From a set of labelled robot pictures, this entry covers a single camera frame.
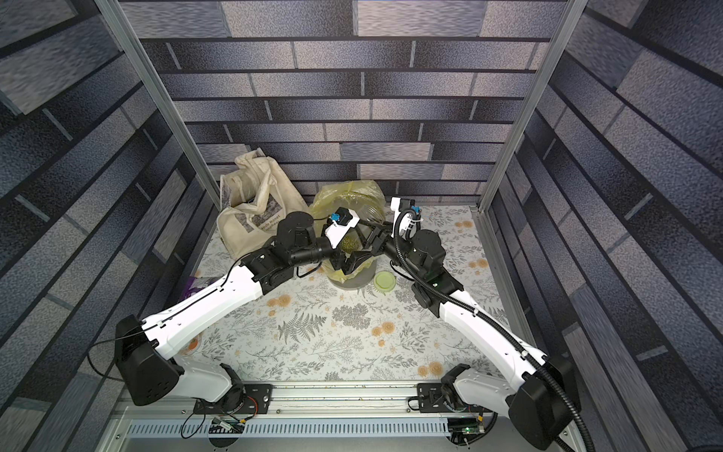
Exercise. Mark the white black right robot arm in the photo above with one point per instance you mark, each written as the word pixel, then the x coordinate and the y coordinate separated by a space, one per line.
pixel 538 394

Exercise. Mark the short frosted plastic cup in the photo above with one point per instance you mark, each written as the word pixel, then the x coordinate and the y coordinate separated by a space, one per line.
pixel 355 239

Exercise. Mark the purple snack packet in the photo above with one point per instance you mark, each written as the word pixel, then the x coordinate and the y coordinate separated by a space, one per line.
pixel 193 287

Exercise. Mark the green jar lid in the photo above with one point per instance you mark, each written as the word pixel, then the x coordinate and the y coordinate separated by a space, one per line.
pixel 385 281

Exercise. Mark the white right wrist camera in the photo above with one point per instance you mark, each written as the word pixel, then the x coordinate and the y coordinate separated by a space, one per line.
pixel 407 217

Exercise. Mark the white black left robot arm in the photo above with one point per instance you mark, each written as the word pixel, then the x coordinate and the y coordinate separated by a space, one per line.
pixel 147 351

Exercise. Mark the floral patterned table mat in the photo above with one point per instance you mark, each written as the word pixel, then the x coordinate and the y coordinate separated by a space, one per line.
pixel 309 329

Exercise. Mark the yellow plastic bin liner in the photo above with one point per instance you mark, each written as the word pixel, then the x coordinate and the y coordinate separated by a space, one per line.
pixel 364 197

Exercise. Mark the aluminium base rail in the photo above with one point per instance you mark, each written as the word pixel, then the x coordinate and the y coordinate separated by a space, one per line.
pixel 303 410

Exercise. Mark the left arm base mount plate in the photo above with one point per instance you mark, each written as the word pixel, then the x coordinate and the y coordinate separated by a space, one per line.
pixel 253 399

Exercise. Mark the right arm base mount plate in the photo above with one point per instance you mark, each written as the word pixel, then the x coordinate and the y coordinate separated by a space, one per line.
pixel 440 398

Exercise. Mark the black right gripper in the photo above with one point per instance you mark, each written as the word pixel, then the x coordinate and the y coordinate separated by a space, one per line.
pixel 378 243

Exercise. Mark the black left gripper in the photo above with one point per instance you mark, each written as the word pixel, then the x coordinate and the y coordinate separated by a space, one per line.
pixel 352 263

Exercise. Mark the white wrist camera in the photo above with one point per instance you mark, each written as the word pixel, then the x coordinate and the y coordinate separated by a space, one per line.
pixel 339 224
pixel 407 217

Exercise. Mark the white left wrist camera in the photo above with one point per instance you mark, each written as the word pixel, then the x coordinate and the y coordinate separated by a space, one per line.
pixel 339 224

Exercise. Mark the grey mesh waste bin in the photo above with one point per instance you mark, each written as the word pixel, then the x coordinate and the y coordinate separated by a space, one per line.
pixel 360 280

